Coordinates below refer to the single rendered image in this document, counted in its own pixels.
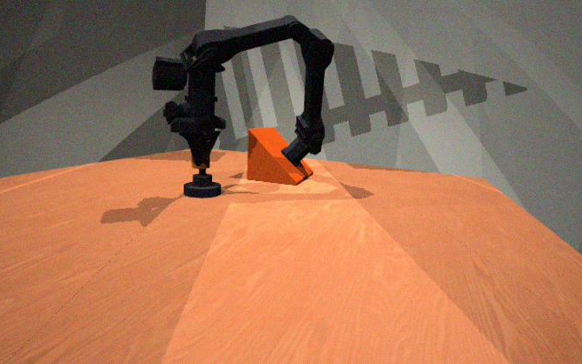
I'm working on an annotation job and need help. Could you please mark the dark round pedestal with shaft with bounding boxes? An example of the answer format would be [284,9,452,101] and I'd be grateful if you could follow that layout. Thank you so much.
[184,169,221,199]

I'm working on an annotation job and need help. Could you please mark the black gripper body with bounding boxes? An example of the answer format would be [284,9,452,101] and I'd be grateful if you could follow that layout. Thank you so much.
[170,91,225,134]

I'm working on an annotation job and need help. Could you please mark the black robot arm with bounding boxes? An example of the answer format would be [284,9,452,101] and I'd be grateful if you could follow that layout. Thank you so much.
[152,15,334,167]

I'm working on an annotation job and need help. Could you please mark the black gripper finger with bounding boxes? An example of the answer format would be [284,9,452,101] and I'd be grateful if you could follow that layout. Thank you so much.
[178,133,210,165]
[205,131,221,154]

